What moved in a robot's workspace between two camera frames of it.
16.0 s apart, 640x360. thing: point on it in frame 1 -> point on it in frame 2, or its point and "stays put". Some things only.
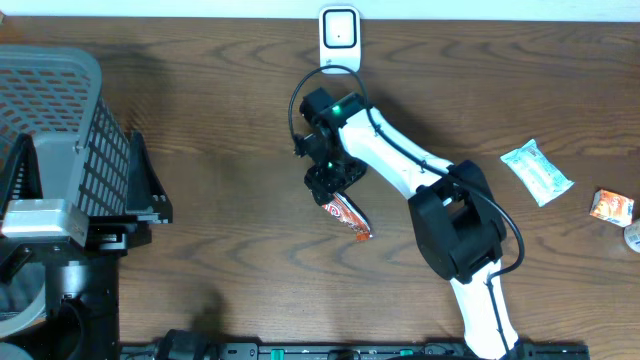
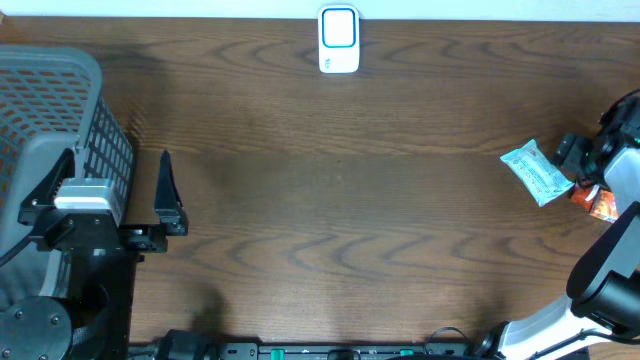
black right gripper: [321, 185] -> [570, 150]
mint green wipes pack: [541, 179] stays put
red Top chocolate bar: [342, 209] -> [579, 196]
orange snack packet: [613, 207] stays put
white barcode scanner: [340, 38] stays put
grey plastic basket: [54, 94] stays put
